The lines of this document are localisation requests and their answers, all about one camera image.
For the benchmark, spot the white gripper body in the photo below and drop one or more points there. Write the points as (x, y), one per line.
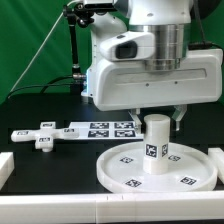
(129, 85)

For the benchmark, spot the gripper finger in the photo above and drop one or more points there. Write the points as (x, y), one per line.
(135, 113)
(179, 113)

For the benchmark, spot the white round table top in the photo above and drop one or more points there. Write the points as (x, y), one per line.
(120, 169)

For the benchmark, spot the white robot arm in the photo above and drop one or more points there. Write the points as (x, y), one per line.
(168, 20)

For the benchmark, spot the white marker board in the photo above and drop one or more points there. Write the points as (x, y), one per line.
(106, 130)

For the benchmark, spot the white right barrier block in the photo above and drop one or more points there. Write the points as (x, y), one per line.
(217, 156)

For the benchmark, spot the white barrier block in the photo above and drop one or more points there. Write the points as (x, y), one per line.
(6, 167)
(217, 156)

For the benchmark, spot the white cross-shaped table base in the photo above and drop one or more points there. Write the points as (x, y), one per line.
(44, 137)

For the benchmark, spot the white left barrier block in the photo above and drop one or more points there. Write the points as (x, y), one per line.
(6, 167)

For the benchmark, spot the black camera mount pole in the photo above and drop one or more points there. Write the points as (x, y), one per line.
(76, 16)

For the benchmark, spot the white front barrier rail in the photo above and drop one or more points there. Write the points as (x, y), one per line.
(111, 208)

